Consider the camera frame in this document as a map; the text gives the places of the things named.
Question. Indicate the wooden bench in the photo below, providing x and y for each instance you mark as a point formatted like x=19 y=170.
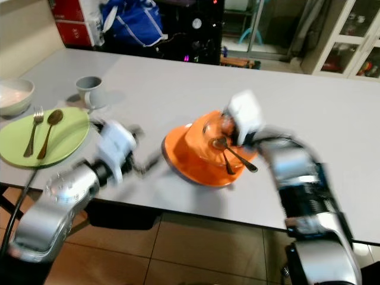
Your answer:
x=237 y=61

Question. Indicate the black appliance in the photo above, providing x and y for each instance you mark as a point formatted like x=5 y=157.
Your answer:
x=193 y=29

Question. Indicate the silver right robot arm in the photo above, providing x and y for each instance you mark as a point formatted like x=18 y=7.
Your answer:
x=312 y=196

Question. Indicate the blue bag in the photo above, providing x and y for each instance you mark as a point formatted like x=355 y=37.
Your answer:
x=132 y=24

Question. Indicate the dark metal fork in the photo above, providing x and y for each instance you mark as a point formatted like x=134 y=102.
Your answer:
x=230 y=166

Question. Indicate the red box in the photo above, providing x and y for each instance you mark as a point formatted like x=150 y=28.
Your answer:
x=72 y=22

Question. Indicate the grey mug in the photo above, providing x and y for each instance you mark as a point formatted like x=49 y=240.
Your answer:
x=90 y=90

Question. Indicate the white bowl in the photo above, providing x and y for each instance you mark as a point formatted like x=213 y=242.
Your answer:
x=15 y=96

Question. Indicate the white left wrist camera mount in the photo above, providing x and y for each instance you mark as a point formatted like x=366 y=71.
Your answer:
x=117 y=143

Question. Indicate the bronze spoon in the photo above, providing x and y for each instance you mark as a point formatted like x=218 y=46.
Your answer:
x=48 y=133

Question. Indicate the orange plate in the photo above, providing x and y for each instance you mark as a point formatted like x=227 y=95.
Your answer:
x=187 y=163

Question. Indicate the black table leg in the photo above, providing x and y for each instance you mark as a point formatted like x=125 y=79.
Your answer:
x=15 y=208

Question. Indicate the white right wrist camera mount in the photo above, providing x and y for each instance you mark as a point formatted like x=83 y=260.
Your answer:
x=246 y=116

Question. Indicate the green plate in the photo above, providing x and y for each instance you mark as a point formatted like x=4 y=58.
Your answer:
x=18 y=151

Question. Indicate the silver fork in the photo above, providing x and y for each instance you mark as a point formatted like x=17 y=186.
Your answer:
x=32 y=133

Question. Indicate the orange bowl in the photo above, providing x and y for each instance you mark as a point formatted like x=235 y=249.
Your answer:
x=199 y=133

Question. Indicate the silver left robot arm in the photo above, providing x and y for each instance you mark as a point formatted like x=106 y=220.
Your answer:
x=56 y=208

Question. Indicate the white glass door cabinet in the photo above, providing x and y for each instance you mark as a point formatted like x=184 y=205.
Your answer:
x=347 y=35

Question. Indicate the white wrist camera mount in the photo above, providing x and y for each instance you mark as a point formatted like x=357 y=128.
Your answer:
x=246 y=116
x=117 y=143

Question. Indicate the dark metal spoon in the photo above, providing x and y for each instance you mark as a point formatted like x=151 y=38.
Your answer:
x=240 y=159

